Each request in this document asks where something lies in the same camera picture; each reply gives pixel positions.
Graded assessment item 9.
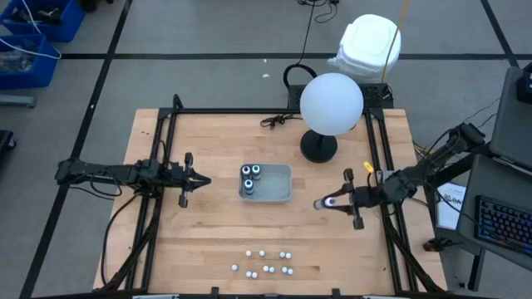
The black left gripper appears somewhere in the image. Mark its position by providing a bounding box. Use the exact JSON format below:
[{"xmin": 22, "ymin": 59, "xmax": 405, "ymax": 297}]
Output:
[{"xmin": 165, "ymin": 152, "xmax": 212, "ymax": 208}]

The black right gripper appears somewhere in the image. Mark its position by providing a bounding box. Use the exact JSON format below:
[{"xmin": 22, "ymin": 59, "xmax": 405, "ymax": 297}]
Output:
[{"xmin": 314, "ymin": 168, "xmax": 382, "ymax": 230}]

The grey plastic bin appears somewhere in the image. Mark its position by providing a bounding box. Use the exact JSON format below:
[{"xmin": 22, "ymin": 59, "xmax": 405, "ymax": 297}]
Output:
[{"xmin": 238, "ymin": 163, "xmax": 293, "ymax": 203}]

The white globe lamp black base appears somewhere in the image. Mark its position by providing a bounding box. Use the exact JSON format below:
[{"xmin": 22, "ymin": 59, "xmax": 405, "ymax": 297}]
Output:
[{"xmin": 298, "ymin": 72, "xmax": 365, "ymax": 164}]

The black clamp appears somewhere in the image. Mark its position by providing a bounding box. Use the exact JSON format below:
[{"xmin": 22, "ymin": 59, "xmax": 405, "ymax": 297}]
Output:
[{"xmin": 422, "ymin": 236, "xmax": 462, "ymax": 253}]

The white paper sheet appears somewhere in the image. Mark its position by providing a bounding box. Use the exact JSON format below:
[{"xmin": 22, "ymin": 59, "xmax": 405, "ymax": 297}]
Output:
[{"xmin": 434, "ymin": 181, "xmax": 467, "ymax": 231}]

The grey desk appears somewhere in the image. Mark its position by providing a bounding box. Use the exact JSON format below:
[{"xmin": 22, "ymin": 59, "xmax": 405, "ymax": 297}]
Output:
[{"xmin": 455, "ymin": 143, "xmax": 532, "ymax": 273}]

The white lidded bucket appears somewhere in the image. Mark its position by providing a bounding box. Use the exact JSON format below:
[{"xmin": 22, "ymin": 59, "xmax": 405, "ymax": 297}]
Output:
[{"xmin": 327, "ymin": 13, "xmax": 402, "ymax": 83}]

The backlit black keyboard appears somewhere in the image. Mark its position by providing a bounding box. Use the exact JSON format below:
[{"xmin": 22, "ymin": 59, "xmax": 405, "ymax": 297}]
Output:
[{"xmin": 475, "ymin": 194, "xmax": 532, "ymax": 254}]

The blue plastic bin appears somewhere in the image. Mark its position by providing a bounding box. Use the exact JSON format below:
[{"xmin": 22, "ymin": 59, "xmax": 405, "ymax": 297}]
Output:
[
  {"xmin": 0, "ymin": 33, "xmax": 59, "ymax": 91},
  {"xmin": 0, "ymin": 0, "xmax": 86, "ymax": 43}
]

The grey metal bar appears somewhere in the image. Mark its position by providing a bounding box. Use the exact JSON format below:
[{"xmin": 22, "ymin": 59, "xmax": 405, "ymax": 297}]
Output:
[{"xmin": 0, "ymin": 94, "xmax": 37, "ymax": 109}]

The black desk device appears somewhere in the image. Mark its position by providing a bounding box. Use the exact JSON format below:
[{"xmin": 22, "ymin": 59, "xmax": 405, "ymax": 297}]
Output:
[{"xmin": 516, "ymin": 61, "xmax": 532, "ymax": 105}]

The black aluminium table frame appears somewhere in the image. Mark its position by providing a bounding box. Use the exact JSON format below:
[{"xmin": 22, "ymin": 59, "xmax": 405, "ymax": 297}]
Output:
[{"xmin": 93, "ymin": 93, "xmax": 448, "ymax": 299}]

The black cable bundle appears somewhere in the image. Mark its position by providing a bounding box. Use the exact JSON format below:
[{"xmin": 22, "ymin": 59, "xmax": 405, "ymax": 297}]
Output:
[{"xmin": 259, "ymin": 112, "xmax": 303, "ymax": 130}]

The yellow hanging cable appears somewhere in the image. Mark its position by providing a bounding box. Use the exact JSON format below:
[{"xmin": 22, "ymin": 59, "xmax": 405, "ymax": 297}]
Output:
[{"xmin": 381, "ymin": 0, "xmax": 411, "ymax": 83}]

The black floor cable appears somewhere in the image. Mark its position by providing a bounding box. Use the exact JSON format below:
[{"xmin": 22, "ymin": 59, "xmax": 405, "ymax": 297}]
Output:
[{"xmin": 283, "ymin": 0, "xmax": 319, "ymax": 89}]

